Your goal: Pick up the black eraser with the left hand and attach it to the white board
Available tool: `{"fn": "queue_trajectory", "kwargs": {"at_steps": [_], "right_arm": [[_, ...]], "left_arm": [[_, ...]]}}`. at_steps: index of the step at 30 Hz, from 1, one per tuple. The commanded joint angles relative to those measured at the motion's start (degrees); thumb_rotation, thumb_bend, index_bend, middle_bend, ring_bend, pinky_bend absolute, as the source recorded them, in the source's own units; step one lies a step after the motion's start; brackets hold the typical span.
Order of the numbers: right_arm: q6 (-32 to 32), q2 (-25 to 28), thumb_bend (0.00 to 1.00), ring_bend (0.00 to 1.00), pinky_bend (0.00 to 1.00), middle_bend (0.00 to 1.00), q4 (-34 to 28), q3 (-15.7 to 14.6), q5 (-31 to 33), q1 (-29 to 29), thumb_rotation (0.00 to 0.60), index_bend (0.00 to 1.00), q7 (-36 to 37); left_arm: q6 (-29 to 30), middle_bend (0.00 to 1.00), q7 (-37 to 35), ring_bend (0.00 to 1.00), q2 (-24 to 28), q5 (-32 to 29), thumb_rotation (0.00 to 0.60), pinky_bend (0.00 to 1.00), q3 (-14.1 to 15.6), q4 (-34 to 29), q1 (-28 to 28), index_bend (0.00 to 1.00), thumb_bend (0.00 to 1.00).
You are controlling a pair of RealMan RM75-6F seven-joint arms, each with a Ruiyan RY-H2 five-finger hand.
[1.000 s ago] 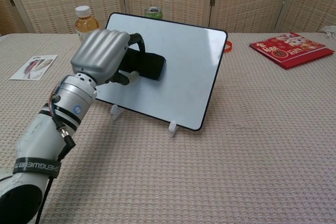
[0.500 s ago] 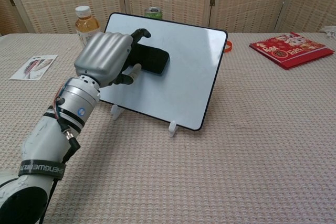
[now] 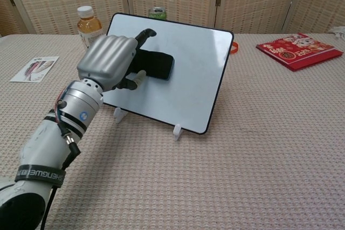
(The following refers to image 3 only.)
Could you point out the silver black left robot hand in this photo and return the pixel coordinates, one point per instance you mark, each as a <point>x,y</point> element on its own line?
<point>107,60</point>

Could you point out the black whiteboard eraser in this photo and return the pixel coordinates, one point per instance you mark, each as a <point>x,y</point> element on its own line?
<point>157,63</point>

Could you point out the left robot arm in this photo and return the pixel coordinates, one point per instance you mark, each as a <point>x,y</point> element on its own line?
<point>40,149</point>

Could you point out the white board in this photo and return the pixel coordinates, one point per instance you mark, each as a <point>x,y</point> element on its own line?
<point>194,79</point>

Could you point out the tea bottle with white cap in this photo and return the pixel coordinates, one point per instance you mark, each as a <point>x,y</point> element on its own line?
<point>89,26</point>

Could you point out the green drink can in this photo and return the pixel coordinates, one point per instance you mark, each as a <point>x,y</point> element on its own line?
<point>157,13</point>

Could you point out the white printed card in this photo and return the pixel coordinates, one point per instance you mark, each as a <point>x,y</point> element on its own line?
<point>35,69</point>

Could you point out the beige woven tablecloth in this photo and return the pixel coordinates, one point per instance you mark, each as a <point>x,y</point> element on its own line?
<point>242,160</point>

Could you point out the red desk calendar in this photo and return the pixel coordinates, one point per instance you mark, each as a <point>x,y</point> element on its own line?
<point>299,53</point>

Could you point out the white crumpled cloth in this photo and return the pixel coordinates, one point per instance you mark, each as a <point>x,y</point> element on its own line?
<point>338,32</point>

